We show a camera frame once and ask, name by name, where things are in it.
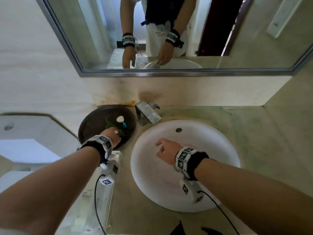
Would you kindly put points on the person's left hand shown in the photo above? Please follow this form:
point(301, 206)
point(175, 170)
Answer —
point(113, 135)

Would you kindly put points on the person's right hand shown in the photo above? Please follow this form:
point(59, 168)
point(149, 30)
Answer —
point(170, 151)

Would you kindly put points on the green scouring pad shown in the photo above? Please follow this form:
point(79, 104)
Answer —
point(111, 125)

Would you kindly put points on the clear acrylic tray box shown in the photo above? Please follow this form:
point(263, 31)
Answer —
point(85, 217)

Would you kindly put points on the person's right forearm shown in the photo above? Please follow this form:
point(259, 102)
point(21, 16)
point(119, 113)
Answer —
point(256, 198)

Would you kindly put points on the person's left forearm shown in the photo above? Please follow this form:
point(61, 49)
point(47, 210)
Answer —
point(49, 188)

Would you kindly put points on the white round sink basin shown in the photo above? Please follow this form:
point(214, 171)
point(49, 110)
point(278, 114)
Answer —
point(195, 139)

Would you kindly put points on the small white soap piece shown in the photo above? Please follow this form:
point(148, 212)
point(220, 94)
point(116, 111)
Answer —
point(120, 119)

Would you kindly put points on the black left wristband with markers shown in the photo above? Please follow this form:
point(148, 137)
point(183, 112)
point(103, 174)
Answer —
point(97, 144)

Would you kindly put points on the black wristband with markers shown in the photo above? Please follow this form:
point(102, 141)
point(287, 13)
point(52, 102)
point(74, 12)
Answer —
point(97, 144)
point(193, 161)

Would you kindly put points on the dark round tray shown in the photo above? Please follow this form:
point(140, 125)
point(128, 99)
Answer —
point(95, 122)

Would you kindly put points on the black right wristband with markers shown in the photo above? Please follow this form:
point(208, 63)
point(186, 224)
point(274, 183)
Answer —
point(193, 161)

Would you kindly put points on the chrome faucet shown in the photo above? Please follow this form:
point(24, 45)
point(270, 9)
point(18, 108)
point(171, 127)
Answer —
point(146, 113)

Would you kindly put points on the white toilet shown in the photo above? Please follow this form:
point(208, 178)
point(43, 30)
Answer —
point(24, 149)

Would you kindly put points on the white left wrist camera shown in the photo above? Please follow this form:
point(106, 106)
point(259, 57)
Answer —
point(110, 171)

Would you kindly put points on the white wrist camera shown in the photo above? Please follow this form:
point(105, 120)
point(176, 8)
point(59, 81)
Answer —
point(110, 171)
point(190, 189)

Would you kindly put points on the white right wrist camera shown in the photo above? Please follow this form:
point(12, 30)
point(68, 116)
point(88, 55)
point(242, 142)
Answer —
point(190, 189)

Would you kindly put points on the metal framed wall mirror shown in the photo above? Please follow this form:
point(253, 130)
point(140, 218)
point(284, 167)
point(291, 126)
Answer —
point(97, 34)

